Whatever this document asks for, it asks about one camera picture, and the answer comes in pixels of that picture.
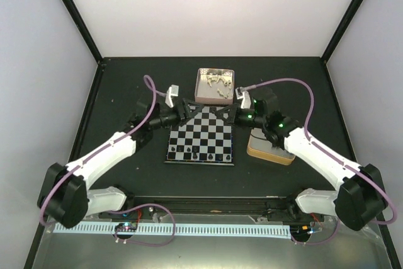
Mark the black and grey chessboard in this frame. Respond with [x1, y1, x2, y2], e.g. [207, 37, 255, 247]
[165, 106, 234, 166]

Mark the black chess king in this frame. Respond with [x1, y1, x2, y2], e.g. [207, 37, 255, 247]
[192, 146, 199, 159]

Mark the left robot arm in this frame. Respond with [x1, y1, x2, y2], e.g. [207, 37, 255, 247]
[37, 99, 204, 228]

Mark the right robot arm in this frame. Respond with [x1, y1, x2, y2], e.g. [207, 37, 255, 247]
[215, 91, 392, 231]

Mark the pile of white chess pieces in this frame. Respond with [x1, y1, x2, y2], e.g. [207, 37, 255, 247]
[206, 74, 233, 99]

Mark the small green circuit board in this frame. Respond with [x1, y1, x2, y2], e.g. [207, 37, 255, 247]
[115, 222, 138, 232]

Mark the pink tin tray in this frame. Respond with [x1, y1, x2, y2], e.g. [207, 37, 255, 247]
[195, 68, 235, 105]

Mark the yellow tin tray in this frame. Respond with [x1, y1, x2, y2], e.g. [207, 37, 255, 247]
[247, 129, 295, 166]

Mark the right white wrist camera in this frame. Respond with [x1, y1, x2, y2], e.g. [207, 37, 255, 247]
[235, 87, 251, 109]

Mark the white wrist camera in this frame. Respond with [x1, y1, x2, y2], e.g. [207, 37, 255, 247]
[235, 87, 251, 109]
[165, 84, 179, 108]

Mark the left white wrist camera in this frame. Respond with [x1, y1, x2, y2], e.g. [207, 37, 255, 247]
[165, 84, 179, 108]

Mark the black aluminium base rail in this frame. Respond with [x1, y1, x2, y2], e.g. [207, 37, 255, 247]
[94, 195, 331, 219]

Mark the light blue slotted cable duct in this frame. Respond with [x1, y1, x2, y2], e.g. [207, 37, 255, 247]
[53, 221, 291, 239]

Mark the left black frame post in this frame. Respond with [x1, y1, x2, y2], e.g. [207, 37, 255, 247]
[61, 0, 103, 63]

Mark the black frame post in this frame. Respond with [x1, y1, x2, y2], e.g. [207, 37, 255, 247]
[321, 0, 364, 64]
[61, 0, 103, 63]

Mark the right black frame post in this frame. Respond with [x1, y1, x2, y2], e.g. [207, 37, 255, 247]
[321, 0, 364, 64]

